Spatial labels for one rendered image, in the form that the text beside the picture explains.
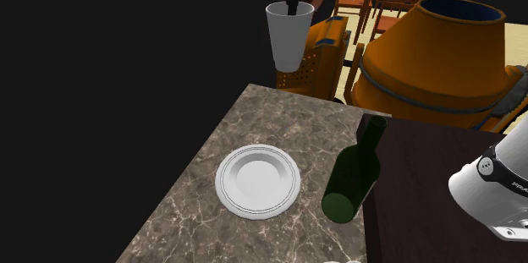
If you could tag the white cup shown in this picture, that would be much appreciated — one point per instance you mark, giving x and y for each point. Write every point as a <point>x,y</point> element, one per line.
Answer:
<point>288,39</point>

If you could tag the orange cement mixer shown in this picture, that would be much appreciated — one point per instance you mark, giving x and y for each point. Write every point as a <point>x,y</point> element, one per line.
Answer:
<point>429,64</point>

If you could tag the dark green glass bottle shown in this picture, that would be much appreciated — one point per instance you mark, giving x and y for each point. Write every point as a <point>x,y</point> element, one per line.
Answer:
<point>352,175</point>

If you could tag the white plate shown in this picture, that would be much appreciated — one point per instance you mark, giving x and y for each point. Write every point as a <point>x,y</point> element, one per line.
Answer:
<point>257,181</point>

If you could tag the dark brown robot stand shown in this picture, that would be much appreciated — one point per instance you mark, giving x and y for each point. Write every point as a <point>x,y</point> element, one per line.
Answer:
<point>416,196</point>

